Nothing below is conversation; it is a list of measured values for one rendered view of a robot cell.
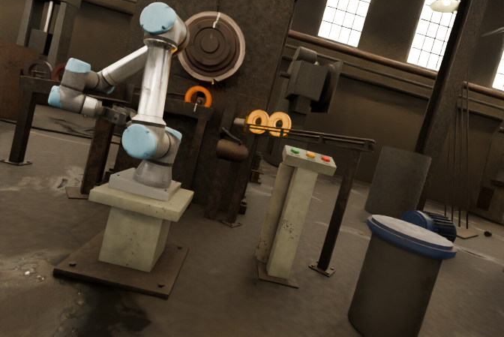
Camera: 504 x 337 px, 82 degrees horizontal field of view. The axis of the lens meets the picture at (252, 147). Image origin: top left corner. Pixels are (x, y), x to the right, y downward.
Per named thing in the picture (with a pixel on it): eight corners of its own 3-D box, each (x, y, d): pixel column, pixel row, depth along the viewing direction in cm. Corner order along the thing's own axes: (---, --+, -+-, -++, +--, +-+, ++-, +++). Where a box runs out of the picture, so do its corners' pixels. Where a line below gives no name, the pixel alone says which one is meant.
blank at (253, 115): (251, 109, 195) (249, 108, 193) (271, 111, 187) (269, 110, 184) (247, 132, 196) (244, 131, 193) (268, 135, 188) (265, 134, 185)
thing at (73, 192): (54, 186, 176) (80, 70, 171) (101, 189, 193) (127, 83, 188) (56, 198, 160) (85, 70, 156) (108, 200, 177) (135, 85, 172)
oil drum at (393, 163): (356, 204, 408) (374, 143, 402) (395, 215, 412) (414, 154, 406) (376, 218, 349) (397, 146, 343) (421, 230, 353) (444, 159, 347)
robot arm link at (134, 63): (191, 25, 122) (95, 79, 129) (180, 13, 111) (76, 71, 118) (202, 49, 121) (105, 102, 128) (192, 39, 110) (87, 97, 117)
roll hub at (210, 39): (184, 60, 194) (195, 18, 193) (225, 71, 196) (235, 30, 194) (183, 58, 189) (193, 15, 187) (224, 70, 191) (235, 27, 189)
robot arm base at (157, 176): (167, 191, 111) (175, 166, 111) (127, 179, 109) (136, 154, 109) (172, 183, 126) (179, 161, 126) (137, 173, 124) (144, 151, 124)
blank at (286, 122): (271, 111, 187) (268, 110, 185) (293, 113, 179) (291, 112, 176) (267, 135, 188) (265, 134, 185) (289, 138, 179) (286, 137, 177)
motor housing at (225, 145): (201, 211, 203) (220, 137, 200) (231, 218, 204) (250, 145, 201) (198, 217, 190) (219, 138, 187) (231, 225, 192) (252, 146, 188)
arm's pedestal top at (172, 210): (177, 222, 103) (179, 212, 103) (87, 200, 101) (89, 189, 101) (192, 200, 135) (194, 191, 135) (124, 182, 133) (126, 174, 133)
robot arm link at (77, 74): (85, 64, 117) (77, 89, 118) (63, 54, 106) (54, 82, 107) (102, 69, 116) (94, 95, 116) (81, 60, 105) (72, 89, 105)
